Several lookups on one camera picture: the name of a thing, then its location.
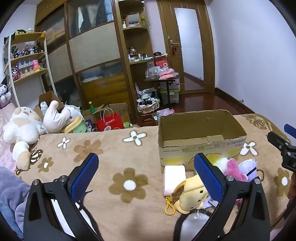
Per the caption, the purple plush toy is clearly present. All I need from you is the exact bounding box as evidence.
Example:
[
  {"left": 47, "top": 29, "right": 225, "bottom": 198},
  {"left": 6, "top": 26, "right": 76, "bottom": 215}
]
[{"left": 238, "top": 159, "right": 259, "bottom": 181}]

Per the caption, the collection of small figurines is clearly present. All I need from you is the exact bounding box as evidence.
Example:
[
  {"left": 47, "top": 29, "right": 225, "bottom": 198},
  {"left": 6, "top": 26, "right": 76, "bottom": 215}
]
[{"left": 10, "top": 44, "right": 46, "bottom": 81}]

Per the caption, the black white furry plush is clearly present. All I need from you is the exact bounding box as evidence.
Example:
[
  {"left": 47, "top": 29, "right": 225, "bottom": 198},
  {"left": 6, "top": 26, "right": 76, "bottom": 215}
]
[
  {"left": 173, "top": 208, "right": 216, "bottom": 241},
  {"left": 50, "top": 199, "right": 105, "bottom": 241}
]

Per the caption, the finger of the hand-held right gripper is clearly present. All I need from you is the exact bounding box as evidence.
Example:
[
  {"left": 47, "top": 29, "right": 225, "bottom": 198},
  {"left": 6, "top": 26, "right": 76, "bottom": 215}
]
[
  {"left": 267, "top": 131, "right": 292, "bottom": 151},
  {"left": 284, "top": 124, "right": 296, "bottom": 139}
]

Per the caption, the wooden wardrobe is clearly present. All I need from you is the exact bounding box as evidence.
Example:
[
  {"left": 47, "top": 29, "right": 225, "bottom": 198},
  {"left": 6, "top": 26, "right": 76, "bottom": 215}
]
[{"left": 34, "top": 0, "right": 156, "bottom": 119}]

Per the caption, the pink plush toy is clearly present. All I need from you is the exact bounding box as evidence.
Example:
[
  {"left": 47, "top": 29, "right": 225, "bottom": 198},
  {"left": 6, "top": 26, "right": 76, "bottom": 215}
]
[{"left": 225, "top": 159, "right": 248, "bottom": 182}]

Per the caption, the black white striped cloth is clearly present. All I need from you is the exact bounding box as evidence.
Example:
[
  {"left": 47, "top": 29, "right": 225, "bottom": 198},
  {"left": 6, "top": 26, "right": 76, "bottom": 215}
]
[{"left": 138, "top": 89, "right": 158, "bottom": 101}]

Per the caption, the open brown cardboard box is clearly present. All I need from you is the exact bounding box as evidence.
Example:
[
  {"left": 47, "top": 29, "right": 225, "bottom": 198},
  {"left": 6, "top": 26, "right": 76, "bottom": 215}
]
[{"left": 34, "top": 91, "right": 64, "bottom": 119}]

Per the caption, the low brown cardboard box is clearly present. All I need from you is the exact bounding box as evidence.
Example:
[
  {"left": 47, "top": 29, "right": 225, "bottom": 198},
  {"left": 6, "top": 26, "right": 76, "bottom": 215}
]
[{"left": 82, "top": 103, "right": 130, "bottom": 127}]

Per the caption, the lace-trimmed wicker basket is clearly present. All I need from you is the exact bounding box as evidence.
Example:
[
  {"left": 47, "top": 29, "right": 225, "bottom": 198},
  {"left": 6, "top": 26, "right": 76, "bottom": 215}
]
[{"left": 136, "top": 97, "right": 161, "bottom": 114}]

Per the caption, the wooden door with glass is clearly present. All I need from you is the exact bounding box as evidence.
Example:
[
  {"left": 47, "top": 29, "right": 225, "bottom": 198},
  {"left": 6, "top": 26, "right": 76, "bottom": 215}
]
[{"left": 157, "top": 0, "right": 216, "bottom": 95}]

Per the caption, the small folding table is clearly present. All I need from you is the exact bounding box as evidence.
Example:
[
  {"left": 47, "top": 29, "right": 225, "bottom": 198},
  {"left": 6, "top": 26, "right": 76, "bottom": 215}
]
[{"left": 143, "top": 76, "right": 180, "bottom": 105}]

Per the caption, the clear plastic storage bin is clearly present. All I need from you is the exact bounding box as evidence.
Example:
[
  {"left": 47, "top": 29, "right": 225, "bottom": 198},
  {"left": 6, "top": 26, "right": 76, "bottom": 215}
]
[{"left": 159, "top": 81, "right": 181, "bottom": 105}]

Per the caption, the yellow dog plush keychain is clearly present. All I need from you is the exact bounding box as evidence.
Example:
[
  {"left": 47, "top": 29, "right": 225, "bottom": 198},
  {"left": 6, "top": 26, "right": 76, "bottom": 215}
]
[{"left": 165, "top": 174, "right": 210, "bottom": 215}]

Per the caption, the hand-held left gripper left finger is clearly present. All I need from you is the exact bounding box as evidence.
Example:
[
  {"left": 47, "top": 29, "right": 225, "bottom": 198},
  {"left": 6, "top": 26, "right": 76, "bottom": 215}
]
[{"left": 23, "top": 152, "right": 105, "bottom": 241}]

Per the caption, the red paper bag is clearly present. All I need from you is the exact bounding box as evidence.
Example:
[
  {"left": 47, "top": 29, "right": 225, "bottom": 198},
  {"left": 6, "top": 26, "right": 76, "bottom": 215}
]
[{"left": 95, "top": 108, "right": 125, "bottom": 132}]

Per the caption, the green yellow plastic container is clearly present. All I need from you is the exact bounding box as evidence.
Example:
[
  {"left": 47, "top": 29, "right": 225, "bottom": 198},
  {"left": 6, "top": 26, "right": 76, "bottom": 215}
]
[{"left": 61, "top": 116, "right": 88, "bottom": 134}]

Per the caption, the white fluffy flower plush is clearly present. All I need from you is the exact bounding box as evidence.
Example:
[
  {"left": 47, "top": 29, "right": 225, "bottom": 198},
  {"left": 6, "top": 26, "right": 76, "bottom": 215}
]
[{"left": 213, "top": 157, "right": 230, "bottom": 175}]

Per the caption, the white yellow display shelf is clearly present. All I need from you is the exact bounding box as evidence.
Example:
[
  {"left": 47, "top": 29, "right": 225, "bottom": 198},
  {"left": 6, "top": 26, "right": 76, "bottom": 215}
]
[{"left": 3, "top": 31, "right": 59, "bottom": 110}]

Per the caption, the pink folded cloth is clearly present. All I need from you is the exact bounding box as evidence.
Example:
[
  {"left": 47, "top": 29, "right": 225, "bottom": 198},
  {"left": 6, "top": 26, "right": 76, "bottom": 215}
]
[{"left": 159, "top": 68, "right": 179, "bottom": 78}]

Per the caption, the red shopping bag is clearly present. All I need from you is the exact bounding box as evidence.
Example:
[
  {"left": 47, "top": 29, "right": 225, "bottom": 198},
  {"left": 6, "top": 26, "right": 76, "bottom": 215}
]
[{"left": 154, "top": 56, "right": 168, "bottom": 72}]

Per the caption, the large white beige plush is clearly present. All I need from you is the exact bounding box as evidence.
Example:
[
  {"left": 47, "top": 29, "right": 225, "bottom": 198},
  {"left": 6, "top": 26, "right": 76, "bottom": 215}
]
[{"left": 2, "top": 106, "right": 47, "bottom": 171}]

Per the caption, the printed cardboard box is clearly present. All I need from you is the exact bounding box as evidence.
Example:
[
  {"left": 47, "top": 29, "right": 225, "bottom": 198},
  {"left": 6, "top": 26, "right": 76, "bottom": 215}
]
[{"left": 158, "top": 110, "right": 247, "bottom": 173}]

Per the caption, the black purple plush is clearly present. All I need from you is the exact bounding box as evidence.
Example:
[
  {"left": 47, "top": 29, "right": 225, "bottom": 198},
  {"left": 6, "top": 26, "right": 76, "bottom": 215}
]
[{"left": 0, "top": 76, "right": 12, "bottom": 109}]

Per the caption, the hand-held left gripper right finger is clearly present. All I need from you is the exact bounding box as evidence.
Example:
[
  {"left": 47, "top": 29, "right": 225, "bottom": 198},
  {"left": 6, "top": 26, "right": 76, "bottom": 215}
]
[{"left": 191, "top": 152, "right": 271, "bottom": 241}]

